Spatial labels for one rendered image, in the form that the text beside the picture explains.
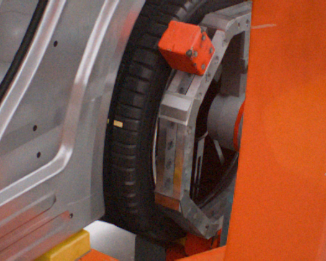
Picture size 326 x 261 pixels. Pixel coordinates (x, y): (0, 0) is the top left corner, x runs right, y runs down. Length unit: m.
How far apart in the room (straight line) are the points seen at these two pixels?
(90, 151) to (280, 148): 0.49
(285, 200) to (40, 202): 0.47
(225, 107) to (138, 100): 0.27
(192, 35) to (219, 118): 0.30
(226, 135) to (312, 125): 0.72
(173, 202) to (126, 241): 1.25
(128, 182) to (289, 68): 0.66
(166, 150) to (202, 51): 0.22
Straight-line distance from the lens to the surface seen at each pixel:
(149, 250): 1.95
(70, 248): 1.42
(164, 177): 1.52
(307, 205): 1.00
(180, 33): 1.42
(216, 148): 1.87
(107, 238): 2.78
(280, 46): 0.94
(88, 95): 1.31
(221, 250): 1.27
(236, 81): 1.65
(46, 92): 1.25
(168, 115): 1.46
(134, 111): 1.45
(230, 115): 1.64
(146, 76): 1.45
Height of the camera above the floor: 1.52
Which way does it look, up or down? 24 degrees down
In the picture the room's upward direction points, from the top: 4 degrees clockwise
